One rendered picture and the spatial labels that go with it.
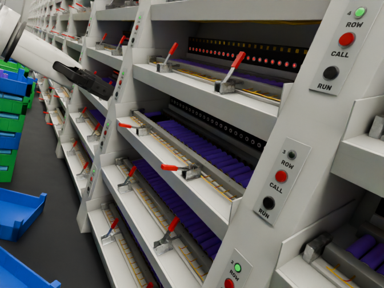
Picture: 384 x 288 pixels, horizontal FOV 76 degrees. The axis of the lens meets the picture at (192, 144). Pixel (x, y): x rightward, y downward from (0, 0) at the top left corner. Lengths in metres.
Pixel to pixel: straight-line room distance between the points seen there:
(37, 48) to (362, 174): 0.49
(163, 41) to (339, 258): 0.79
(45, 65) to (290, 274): 0.48
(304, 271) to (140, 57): 0.75
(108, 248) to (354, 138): 0.76
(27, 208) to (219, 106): 0.93
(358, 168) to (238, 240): 0.20
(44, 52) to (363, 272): 0.55
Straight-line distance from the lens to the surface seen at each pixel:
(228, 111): 0.47
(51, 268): 0.97
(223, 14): 0.59
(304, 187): 0.36
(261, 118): 0.41
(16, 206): 1.22
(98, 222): 1.00
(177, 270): 0.60
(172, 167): 0.50
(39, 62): 0.48
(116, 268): 0.85
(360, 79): 0.36
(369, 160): 0.34
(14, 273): 0.94
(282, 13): 0.48
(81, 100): 1.60
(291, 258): 0.41
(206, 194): 0.50
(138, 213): 0.73
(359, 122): 0.37
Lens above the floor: 0.67
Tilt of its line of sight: 12 degrees down
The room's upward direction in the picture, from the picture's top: 21 degrees clockwise
